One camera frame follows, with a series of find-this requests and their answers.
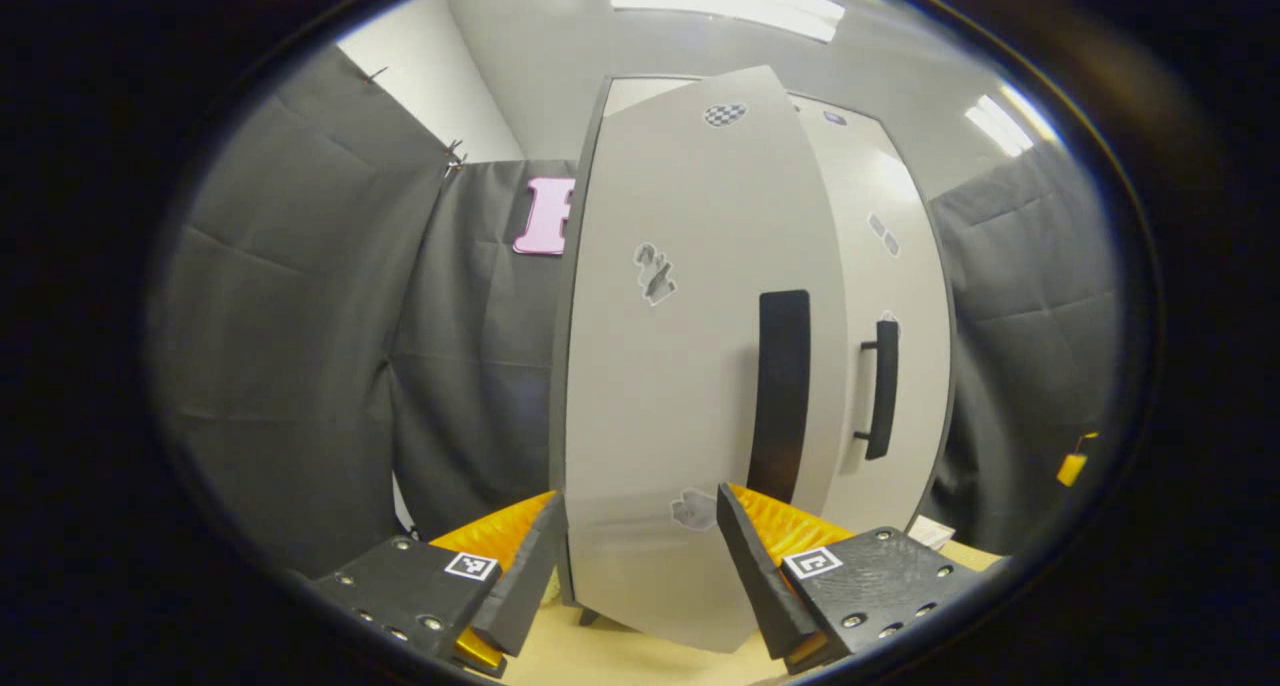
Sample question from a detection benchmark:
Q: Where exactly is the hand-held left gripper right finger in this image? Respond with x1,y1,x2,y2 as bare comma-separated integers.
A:
717,481,986,675

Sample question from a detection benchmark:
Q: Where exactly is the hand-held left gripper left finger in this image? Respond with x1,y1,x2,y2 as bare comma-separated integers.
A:
310,491,571,679

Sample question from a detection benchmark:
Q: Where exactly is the grey white cabinet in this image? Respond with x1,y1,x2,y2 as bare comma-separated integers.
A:
548,71,956,627

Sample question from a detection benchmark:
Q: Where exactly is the grey cabinet door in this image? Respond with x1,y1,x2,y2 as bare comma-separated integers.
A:
563,64,851,655
800,116,951,535

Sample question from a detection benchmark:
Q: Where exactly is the white paper card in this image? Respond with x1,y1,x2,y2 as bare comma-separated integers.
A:
905,514,956,552

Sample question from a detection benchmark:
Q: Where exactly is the black backdrop cloth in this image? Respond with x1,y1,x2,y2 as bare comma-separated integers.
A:
150,46,1121,577

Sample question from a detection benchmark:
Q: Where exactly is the ceiling light panel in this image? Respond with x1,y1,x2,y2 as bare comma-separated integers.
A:
610,0,846,42
965,86,1061,157

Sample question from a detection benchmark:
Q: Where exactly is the black door handle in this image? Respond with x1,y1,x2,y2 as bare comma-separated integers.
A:
748,289,813,507
855,319,901,462

